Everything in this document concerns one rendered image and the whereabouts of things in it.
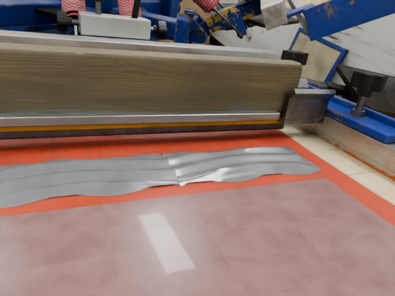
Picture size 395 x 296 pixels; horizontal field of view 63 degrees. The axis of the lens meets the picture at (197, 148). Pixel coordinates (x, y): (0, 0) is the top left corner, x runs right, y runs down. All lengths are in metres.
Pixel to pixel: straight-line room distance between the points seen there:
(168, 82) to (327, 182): 0.21
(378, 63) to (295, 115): 2.24
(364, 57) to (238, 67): 2.40
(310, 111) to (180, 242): 0.30
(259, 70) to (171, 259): 0.28
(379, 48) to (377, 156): 2.28
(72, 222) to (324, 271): 0.19
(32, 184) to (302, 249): 0.23
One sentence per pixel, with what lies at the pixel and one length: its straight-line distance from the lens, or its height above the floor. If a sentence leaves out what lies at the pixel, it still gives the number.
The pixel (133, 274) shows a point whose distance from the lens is 0.23.
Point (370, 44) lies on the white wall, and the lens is 2.76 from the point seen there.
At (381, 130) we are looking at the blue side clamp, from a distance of 0.46.
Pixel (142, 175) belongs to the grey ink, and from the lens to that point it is 0.32.
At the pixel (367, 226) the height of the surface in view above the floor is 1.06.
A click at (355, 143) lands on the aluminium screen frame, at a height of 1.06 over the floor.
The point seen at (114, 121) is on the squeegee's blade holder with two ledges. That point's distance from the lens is 0.37.
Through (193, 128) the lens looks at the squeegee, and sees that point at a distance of 0.43.
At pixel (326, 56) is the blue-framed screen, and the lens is 2.96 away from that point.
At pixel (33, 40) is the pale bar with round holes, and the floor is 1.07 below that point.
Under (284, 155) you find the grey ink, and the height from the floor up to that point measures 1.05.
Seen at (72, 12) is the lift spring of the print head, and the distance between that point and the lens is 0.79.
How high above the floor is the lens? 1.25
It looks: 32 degrees down
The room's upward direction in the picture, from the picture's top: 12 degrees clockwise
